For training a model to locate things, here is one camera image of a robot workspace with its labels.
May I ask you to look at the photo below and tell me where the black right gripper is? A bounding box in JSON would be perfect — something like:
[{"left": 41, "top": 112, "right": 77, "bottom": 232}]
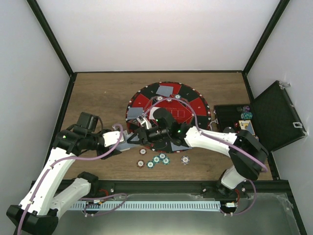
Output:
[{"left": 128, "top": 126, "right": 171, "bottom": 146}]

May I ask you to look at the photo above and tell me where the red 100 chip off mat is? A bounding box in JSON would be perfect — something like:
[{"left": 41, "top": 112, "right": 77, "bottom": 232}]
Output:
[{"left": 139, "top": 148, "right": 147, "bottom": 155}]

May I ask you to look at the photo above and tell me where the blue card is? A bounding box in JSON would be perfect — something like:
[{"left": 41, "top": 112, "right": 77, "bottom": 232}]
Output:
[
  {"left": 126, "top": 107, "right": 144, "bottom": 120},
  {"left": 156, "top": 85, "right": 174, "bottom": 97},
  {"left": 171, "top": 143, "right": 192, "bottom": 152}
]

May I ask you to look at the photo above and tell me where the red poker chip stack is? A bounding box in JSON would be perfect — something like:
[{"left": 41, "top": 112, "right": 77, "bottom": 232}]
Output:
[{"left": 136, "top": 160, "right": 145, "bottom": 168}]

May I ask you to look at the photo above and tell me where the white face up card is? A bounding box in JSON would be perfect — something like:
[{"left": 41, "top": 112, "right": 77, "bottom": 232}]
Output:
[{"left": 149, "top": 107, "right": 158, "bottom": 120}]

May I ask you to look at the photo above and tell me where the blue backed card deck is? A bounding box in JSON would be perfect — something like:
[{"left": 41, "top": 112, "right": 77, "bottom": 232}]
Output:
[{"left": 116, "top": 130, "right": 131, "bottom": 152}]

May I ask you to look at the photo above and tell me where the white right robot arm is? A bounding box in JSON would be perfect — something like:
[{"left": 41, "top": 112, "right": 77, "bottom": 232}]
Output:
[{"left": 127, "top": 108, "right": 268, "bottom": 197}]

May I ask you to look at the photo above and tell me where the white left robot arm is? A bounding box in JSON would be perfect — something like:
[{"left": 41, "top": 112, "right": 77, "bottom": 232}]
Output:
[{"left": 6, "top": 112, "right": 124, "bottom": 235}]

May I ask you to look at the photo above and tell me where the round red black poker mat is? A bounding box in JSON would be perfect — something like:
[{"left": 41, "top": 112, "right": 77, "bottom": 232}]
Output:
[{"left": 125, "top": 81, "right": 212, "bottom": 154}]

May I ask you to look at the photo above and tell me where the blue white poker chip stack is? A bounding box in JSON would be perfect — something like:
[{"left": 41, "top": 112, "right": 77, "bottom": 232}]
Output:
[{"left": 181, "top": 155, "right": 190, "bottom": 165}]

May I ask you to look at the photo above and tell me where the black round dealer button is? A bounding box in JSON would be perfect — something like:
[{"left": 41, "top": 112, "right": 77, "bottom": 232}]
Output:
[{"left": 223, "top": 127, "right": 235, "bottom": 133}]

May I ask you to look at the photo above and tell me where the card deck in case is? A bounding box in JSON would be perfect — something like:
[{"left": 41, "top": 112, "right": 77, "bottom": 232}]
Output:
[{"left": 239, "top": 120, "right": 255, "bottom": 136}]

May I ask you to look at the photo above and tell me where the teal chip row in case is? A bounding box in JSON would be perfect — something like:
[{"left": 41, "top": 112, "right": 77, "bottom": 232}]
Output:
[{"left": 241, "top": 112, "right": 253, "bottom": 120}]

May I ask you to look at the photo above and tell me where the black poker chip case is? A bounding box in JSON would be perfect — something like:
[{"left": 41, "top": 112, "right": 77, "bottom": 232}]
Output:
[{"left": 214, "top": 80, "right": 307, "bottom": 152}]

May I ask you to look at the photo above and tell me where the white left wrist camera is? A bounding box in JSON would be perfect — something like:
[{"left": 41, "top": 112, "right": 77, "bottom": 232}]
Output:
[{"left": 102, "top": 131, "right": 124, "bottom": 147}]

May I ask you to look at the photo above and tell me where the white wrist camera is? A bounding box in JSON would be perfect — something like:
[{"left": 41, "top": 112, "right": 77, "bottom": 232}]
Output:
[
  {"left": 102, "top": 131, "right": 124, "bottom": 147},
  {"left": 136, "top": 116, "right": 152, "bottom": 130}
]

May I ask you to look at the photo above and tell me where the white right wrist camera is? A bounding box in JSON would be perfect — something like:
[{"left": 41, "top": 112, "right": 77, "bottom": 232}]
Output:
[{"left": 136, "top": 116, "right": 152, "bottom": 130}]

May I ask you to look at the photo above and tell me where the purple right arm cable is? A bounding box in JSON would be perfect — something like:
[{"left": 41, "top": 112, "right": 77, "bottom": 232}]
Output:
[{"left": 140, "top": 98, "right": 268, "bottom": 217}]

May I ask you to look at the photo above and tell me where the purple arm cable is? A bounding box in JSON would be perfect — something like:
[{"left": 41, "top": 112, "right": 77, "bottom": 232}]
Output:
[
  {"left": 140, "top": 98, "right": 268, "bottom": 217},
  {"left": 16, "top": 122, "right": 128, "bottom": 235}
]

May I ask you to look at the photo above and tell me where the black front mounting rail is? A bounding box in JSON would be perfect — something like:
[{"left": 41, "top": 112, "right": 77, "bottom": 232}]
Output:
[{"left": 98, "top": 180, "right": 292, "bottom": 199}]

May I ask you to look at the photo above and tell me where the light blue slotted cable duct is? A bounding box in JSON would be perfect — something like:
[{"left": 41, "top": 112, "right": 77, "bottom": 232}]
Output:
[{"left": 69, "top": 201, "right": 221, "bottom": 212}]

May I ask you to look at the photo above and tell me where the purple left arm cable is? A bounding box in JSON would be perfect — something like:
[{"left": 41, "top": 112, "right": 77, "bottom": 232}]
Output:
[{"left": 16, "top": 122, "right": 128, "bottom": 235}]

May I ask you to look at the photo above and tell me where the black enclosure frame post left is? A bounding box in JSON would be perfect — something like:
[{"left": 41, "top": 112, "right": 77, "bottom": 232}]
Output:
[{"left": 27, "top": 0, "right": 74, "bottom": 77}]

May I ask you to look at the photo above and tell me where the black enclosure frame post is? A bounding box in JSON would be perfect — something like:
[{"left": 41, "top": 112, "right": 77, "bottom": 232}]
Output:
[
  {"left": 243, "top": 0, "right": 290, "bottom": 75},
  {"left": 27, "top": 0, "right": 74, "bottom": 77}
]

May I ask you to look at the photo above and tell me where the black enclosure frame post right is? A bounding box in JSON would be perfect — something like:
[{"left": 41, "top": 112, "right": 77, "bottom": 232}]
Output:
[{"left": 243, "top": 0, "right": 290, "bottom": 75}]

